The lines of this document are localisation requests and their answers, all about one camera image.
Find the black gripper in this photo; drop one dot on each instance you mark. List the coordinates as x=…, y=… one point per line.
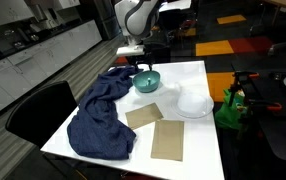
x=146, y=57

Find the green Expo marker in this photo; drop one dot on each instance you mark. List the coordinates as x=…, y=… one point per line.
x=148, y=80

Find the teal bowl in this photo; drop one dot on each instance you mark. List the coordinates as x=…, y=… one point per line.
x=146, y=83

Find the small brown paper sheet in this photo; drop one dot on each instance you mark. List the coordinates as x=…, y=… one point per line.
x=144, y=115

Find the clear plastic lid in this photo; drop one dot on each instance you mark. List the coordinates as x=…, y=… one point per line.
x=193, y=104

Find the stainless steel fridge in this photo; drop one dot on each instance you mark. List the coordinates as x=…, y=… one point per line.
x=106, y=18

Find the dark blue cloth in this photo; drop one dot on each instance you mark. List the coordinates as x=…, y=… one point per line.
x=99, y=116

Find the white background table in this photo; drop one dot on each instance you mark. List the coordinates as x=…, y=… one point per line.
x=176, y=5

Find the long brown paper sheet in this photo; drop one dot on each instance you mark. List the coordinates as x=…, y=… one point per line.
x=168, y=140

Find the green plastic bag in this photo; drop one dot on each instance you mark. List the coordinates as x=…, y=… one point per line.
x=228, y=115

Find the small white upper cabinet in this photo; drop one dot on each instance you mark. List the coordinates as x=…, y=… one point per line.
x=66, y=4

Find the black stand with orange clamps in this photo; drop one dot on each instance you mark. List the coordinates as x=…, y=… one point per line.
x=249, y=100

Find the white lower kitchen cabinets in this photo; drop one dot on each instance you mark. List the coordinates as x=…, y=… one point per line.
x=33, y=70

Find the black padded chair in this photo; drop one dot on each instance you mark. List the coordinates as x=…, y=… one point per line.
x=39, y=115

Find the countertop coffee machine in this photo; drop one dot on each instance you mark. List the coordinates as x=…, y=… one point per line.
x=39, y=18

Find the grey office chair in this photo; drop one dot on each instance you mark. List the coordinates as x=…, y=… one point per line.
x=284, y=46

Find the black kitchen countertop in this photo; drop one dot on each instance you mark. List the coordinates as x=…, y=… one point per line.
x=3, y=46

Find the large white upper cabinet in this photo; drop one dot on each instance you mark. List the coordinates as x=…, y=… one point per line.
x=4, y=11

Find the wooden background table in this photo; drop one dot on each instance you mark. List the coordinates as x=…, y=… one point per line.
x=284, y=2

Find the black side desk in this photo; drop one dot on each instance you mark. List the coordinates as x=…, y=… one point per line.
x=283, y=140

